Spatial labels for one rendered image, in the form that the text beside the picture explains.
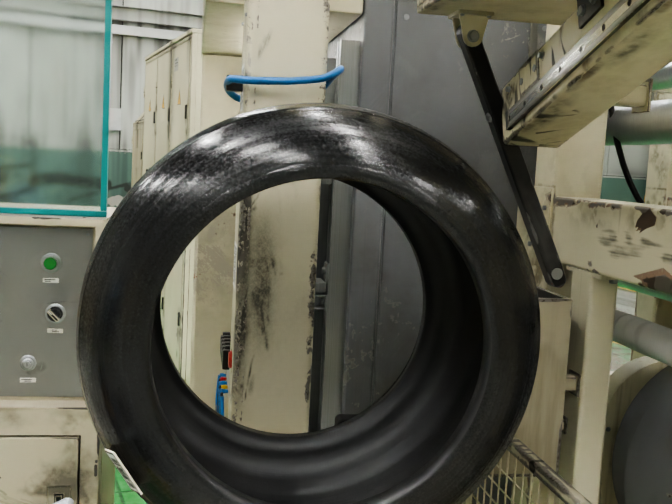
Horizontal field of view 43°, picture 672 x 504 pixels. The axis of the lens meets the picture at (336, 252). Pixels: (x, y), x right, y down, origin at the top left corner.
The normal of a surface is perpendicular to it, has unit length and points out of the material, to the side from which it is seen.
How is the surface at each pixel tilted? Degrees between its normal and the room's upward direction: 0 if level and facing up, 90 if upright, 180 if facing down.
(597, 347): 90
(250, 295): 90
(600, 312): 90
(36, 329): 90
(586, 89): 162
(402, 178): 80
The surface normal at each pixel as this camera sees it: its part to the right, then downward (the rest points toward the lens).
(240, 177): 0.08, -0.06
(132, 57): 0.36, 0.11
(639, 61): 0.00, 0.98
